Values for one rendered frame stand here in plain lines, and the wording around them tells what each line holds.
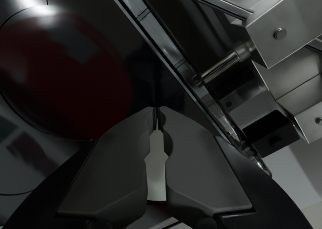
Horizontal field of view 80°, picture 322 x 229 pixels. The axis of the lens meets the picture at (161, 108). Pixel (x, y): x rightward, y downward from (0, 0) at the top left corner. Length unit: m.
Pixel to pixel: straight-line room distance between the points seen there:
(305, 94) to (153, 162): 0.14
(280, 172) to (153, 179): 0.22
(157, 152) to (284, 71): 0.12
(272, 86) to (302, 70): 0.03
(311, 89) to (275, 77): 0.03
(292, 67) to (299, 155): 0.18
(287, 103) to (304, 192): 0.25
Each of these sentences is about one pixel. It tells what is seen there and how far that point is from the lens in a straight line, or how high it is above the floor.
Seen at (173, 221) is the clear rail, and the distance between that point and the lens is 0.25.
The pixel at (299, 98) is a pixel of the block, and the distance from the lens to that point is 0.19.
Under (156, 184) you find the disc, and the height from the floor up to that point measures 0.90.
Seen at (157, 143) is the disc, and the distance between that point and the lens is 0.17.
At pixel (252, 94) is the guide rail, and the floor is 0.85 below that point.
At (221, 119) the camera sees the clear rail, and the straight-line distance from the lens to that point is 0.16.
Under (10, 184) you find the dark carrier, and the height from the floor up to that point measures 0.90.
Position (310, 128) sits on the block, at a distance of 0.19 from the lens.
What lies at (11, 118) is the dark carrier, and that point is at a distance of 0.19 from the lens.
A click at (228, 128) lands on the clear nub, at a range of 0.17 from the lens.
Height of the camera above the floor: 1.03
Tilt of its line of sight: 62 degrees down
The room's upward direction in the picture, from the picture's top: 179 degrees clockwise
